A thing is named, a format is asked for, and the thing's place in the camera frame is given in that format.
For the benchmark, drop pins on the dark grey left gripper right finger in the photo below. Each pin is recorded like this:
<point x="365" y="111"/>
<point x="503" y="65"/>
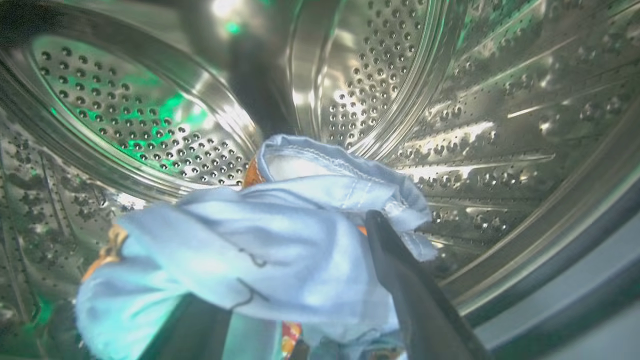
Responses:
<point x="425" y="315"/>

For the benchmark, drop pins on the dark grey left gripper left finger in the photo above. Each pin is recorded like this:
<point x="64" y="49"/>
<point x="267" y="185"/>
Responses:
<point x="190" y="330"/>

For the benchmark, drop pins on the white front-load washing machine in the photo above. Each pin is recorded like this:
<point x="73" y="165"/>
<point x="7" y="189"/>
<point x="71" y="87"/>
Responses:
<point x="500" y="100"/>

